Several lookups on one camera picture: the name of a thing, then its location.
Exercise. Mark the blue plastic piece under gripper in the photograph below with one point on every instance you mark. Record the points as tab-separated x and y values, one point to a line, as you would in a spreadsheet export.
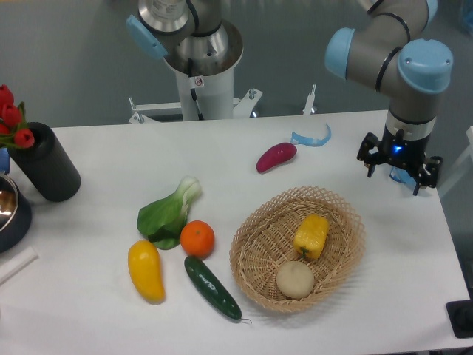
401	176

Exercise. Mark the green bok choy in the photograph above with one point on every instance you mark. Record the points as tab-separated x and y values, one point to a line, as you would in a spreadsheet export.
162	221

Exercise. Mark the dark metal bowl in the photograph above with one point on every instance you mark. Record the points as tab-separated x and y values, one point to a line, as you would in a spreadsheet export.
16	214

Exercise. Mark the yellow mango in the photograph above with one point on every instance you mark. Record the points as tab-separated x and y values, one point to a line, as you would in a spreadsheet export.
145	271

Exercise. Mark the purple sweet potato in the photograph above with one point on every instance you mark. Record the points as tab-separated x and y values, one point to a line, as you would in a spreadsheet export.
275	156

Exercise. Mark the woven wicker basket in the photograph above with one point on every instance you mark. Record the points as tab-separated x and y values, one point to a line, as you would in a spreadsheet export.
264	242

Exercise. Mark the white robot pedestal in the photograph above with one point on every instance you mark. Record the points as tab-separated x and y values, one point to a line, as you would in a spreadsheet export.
206	83

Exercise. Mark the red tulip flowers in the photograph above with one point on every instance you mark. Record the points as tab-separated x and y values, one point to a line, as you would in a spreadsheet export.
15	133

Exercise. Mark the green cucumber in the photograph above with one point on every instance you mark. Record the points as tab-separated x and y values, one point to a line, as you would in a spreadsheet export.
212	290

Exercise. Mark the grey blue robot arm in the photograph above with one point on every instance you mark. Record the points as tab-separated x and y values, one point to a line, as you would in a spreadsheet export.
389	56

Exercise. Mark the yellow bell pepper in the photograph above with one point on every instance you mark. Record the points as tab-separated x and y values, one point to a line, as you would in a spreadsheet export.
310	237

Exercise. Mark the black device at edge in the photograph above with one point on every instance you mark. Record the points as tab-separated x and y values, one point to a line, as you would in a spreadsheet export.
460	316

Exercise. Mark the blue tape strip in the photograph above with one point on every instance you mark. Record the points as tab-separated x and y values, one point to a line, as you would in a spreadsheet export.
297	139

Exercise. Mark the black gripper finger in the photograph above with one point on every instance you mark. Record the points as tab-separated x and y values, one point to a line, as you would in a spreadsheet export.
368	153
427	173

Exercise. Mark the white paper roll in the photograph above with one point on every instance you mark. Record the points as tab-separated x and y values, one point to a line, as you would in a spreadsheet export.
16	263

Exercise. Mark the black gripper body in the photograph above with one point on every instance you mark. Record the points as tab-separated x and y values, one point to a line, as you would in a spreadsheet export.
403	144

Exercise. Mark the orange fruit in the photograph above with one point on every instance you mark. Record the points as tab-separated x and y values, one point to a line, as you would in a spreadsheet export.
197	239

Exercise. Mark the beige round potato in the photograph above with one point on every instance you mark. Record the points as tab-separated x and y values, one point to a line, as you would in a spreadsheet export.
295	279

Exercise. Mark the black cylindrical vase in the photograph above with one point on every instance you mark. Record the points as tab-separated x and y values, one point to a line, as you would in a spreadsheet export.
47	165

